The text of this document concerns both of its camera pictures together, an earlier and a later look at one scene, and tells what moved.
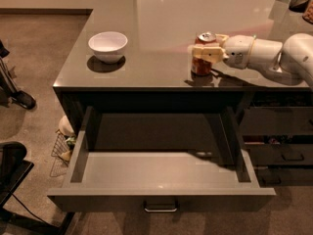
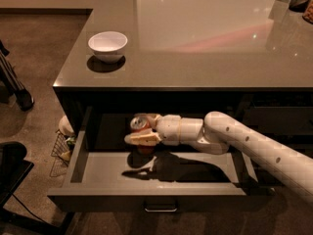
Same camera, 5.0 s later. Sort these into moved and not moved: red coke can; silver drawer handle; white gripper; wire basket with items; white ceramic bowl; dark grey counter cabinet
Moved: red coke can; white gripper
Not moved: wire basket with items; dark grey counter cabinet; white ceramic bowl; silver drawer handle
